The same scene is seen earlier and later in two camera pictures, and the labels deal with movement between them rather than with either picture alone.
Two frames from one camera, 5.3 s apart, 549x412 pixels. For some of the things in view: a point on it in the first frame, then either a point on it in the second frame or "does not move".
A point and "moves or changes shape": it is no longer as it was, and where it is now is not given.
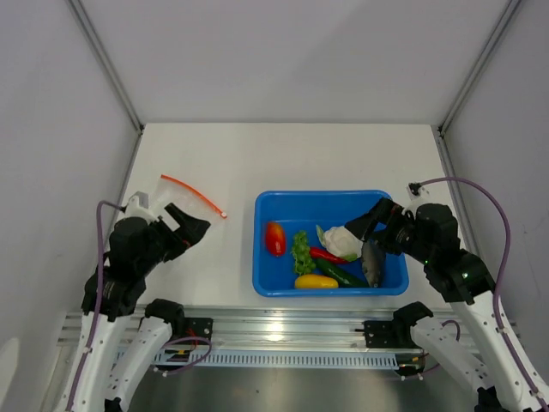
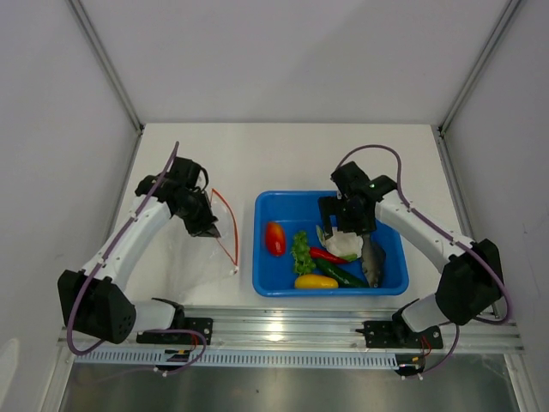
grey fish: [373, 261] does not move
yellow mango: [310, 281] does not move
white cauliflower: [340, 241] does not move
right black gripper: [385, 212] → [331, 206]
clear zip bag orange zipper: [171, 190] moves or changes shape
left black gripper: [190, 231] → [208, 219]
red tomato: [275, 238] does not move
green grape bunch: [301, 253] does not move
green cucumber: [344, 277] does not move
